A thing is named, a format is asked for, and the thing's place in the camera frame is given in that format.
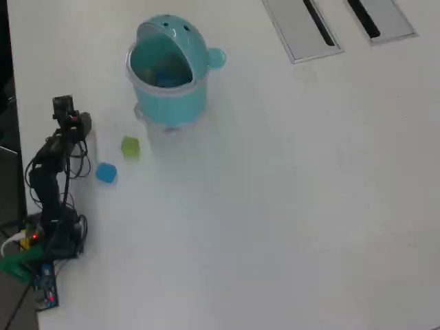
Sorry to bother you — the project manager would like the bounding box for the black partition panel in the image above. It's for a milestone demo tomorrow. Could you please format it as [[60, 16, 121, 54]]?
[[0, 0, 28, 224]]

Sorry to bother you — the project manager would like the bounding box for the white cable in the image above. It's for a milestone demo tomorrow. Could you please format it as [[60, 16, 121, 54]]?
[[0, 230, 28, 258]]

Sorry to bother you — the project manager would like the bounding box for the teal dome-lid desktop bin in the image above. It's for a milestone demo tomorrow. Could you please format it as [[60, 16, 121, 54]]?
[[124, 13, 228, 133]]

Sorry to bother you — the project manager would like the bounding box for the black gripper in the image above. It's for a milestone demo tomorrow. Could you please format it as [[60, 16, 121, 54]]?
[[56, 111, 94, 144]]

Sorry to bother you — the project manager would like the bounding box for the controller board with red LED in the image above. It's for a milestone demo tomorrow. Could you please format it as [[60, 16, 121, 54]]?
[[23, 221, 47, 247]]

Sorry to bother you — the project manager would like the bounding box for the blue circuit board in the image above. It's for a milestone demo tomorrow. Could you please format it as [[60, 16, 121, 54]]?
[[32, 263, 60, 311]]

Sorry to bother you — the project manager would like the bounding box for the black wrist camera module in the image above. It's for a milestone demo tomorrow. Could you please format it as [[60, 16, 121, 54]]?
[[52, 95, 75, 120]]

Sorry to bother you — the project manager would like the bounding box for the silver desk cable cover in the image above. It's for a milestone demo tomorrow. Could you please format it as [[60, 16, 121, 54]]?
[[343, 0, 419, 47], [261, 0, 345, 65]]

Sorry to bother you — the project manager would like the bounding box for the green lego block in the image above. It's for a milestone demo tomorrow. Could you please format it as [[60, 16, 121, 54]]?
[[120, 135, 142, 160]]

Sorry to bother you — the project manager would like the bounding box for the black power cable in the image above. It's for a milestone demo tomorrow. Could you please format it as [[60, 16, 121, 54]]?
[[6, 285, 35, 330]]

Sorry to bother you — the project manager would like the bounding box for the green table clamp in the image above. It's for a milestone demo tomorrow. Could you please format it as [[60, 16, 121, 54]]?
[[0, 245, 45, 283]]

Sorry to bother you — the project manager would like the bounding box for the black servo wire loop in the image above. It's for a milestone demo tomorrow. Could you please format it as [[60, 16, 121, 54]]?
[[62, 139, 94, 211]]

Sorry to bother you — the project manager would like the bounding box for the blue lego block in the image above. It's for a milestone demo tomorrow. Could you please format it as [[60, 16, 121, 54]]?
[[95, 162, 119, 186]]

